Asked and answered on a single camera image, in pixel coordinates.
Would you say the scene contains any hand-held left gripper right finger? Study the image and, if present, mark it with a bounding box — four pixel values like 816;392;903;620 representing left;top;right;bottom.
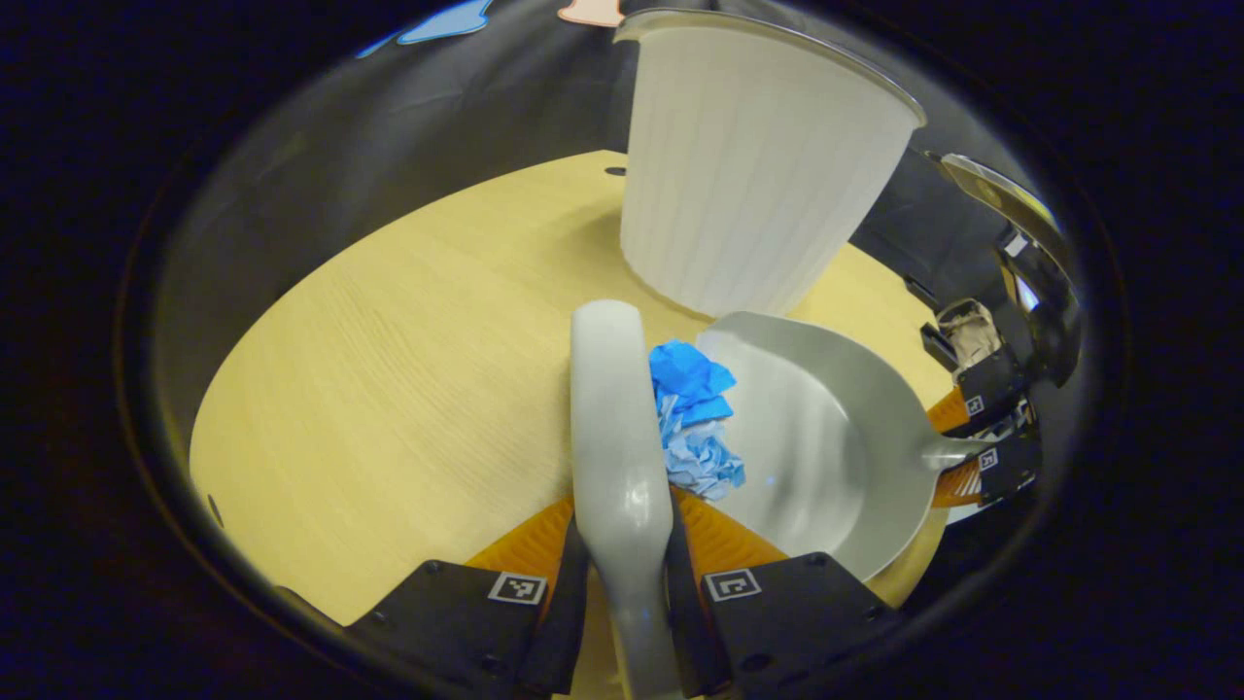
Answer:
666;486;910;700

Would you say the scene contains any dark blue paper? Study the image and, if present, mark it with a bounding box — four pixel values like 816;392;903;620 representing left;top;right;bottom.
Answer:
649;339;738;429

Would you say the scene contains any white plastic garbage bin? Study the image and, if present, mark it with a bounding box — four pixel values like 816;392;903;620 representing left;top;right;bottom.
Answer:
612;8;927;320

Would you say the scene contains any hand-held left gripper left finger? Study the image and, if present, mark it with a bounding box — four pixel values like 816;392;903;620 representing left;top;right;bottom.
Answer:
342;496;592;700

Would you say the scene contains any beige crumpled cloth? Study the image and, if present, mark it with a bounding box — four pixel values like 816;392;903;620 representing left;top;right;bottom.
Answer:
938;298;1002;370

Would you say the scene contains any light wooden desktop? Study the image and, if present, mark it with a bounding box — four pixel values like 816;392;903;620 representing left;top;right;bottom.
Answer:
190;149;958;700

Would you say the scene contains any white plastic dustpan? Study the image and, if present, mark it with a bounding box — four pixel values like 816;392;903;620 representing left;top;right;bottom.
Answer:
695;311;992;584

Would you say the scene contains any light blue paper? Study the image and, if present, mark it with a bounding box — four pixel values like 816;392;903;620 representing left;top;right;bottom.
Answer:
659;394;747;503

